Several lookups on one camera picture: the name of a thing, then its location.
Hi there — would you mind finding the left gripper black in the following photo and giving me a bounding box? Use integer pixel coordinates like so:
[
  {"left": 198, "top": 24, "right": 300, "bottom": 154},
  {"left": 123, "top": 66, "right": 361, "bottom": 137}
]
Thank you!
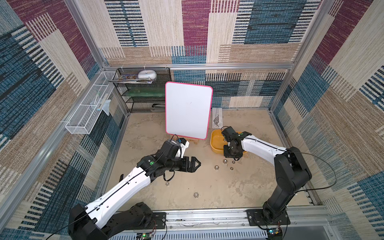
[{"left": 164, "top": 155, "right": 202, "bottom": 172}]

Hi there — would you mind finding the yellow plastic storage box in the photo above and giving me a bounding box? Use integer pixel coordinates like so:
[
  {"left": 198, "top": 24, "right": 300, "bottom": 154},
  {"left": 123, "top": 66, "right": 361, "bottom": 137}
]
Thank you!
[{"left": 210, "top": 129, "right": 228, "bottom": 156}]

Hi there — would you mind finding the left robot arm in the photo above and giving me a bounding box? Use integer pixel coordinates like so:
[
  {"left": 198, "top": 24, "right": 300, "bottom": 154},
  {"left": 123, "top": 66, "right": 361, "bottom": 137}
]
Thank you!
[{"left": 68, "top": 138, "right": 201, "bottom": 240}]

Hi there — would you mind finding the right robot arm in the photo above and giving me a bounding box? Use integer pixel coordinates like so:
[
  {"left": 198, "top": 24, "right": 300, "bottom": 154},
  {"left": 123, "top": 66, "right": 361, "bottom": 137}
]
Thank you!
[{"left": 222, "top": 126, "right": 312, "bottom": 225}]

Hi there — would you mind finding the white printed packet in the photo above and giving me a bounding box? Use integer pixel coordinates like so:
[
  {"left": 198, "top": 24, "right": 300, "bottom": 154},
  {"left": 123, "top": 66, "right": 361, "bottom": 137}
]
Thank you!
[{"left": 212, "top": 108, "right": 224, "bottom": 129}]

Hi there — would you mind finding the pink framed whiteboard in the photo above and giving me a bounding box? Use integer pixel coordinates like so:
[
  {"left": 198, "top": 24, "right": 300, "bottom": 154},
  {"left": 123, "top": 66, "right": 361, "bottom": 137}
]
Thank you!
[{"left": 165, "top": 82, "right": 213, "bottom": 140}]

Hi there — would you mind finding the white round device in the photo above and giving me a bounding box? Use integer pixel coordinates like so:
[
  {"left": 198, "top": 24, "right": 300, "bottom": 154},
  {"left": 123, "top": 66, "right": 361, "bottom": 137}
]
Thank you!
[{"left": 138, "top": 70, "right": 157, "bottom": 81}]

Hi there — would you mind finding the magazine on shelf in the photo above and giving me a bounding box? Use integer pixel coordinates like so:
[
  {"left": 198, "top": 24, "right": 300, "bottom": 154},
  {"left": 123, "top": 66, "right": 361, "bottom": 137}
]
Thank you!
[{"left": 109, "top": 75, "right": 157, "bottom": 84}]

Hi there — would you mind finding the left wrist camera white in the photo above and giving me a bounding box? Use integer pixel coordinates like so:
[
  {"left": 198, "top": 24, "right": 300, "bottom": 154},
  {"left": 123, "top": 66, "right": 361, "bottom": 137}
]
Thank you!
[{"left": 176, "top": 138, "right": 190, "bottom": 159}]

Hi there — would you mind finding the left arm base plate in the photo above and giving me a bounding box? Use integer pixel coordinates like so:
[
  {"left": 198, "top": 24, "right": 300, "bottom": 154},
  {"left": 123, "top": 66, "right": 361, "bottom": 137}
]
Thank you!
[{"left": 128, "top": 212, "right": 167, "bottom": 231}]

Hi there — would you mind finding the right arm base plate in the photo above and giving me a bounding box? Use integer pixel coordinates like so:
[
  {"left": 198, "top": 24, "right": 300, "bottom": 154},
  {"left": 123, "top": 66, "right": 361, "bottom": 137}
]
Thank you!
[{"left": 246, "top": 209, "right": 291, "bottom": 227}]

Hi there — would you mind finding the black wire shelf rack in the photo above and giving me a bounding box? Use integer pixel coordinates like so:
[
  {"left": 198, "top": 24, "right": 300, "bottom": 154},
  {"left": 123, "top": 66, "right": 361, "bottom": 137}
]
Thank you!
[{"left": 113, "top": 68, "right": 172, "bottom": 113}]

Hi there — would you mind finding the aluminium front rail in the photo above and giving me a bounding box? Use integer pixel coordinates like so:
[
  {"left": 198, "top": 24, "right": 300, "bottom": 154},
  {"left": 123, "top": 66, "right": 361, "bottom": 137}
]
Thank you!
[{"left": 113, "top": 206, "right": 341, "bottom": 240}]

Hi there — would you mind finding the white wire wall basket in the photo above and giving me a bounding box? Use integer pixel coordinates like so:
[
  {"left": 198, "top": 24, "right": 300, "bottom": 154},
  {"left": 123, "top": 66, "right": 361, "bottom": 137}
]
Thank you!
[{"left": 66, "top": 71, "right": 115, "bottom": 135}]

